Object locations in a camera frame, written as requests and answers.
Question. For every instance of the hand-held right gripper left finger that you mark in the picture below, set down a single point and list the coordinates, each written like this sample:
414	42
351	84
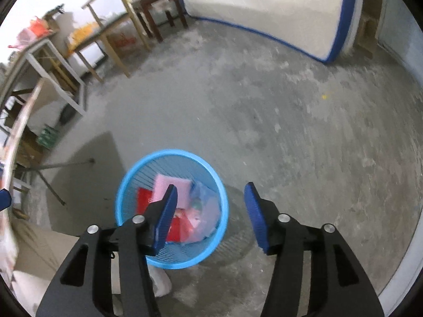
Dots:
165	218

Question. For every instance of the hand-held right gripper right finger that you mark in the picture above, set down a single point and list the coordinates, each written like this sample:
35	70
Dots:
256	211

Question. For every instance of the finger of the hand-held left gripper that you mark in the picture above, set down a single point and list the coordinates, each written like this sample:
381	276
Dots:
4	199

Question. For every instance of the red snack bag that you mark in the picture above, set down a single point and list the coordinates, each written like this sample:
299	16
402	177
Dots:
145	198

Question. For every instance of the pink packet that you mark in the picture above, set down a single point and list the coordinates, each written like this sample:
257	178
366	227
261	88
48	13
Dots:
181	188

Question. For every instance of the blue plastic wastebasket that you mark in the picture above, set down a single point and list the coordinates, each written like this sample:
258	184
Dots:
138	171

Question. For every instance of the metal table leg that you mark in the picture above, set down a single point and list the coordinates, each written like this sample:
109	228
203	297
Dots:
66	164

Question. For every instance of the green crate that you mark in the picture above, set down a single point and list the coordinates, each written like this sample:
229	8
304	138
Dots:
48	137

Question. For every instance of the long grey side table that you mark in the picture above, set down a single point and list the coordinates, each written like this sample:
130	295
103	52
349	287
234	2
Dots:
54	84

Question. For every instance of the wooden chair black seat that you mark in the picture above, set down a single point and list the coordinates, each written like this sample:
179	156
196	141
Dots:
115	58

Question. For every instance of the pink red plastic bags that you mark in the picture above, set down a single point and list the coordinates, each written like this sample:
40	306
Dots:
33	29

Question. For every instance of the red print white sack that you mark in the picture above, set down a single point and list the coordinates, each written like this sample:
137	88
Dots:
124	39

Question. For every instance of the yellow plastic bag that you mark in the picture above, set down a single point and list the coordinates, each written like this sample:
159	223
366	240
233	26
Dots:
82	33

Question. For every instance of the white mattress blue edge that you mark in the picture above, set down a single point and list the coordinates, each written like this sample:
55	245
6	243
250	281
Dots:
264	6

